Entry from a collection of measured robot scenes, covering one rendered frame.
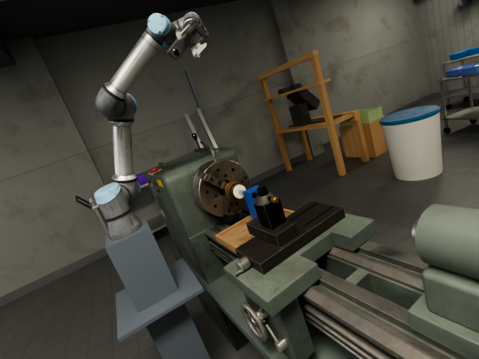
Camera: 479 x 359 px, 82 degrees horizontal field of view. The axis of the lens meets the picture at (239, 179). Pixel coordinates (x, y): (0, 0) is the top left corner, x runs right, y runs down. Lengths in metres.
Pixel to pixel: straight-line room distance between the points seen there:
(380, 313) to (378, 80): 6.80
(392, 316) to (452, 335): 0.15
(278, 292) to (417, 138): 2.96
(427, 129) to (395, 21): 4.89
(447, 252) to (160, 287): 1.15
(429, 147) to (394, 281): 2.82
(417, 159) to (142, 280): 3.14
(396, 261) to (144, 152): 4.04
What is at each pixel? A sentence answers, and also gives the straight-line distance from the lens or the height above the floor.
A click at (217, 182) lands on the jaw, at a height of 1.15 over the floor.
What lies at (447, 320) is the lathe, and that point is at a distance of 0.80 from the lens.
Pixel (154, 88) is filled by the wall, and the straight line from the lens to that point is 4.71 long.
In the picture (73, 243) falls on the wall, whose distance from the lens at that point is 4.81.
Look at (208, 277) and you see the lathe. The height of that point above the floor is 0.58.
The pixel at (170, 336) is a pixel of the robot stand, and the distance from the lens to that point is 1.59.
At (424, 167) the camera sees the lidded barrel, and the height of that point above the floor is 0.15.
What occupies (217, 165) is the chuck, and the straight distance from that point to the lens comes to 1.48.
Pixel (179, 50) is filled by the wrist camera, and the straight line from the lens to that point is 1.19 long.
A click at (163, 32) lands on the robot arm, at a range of 1.18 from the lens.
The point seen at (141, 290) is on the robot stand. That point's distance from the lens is 1.44.
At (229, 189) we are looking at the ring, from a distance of 1.39.
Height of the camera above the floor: 1.49
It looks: 15 degrees down
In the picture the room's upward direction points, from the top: 19 degrees counter-clockwise
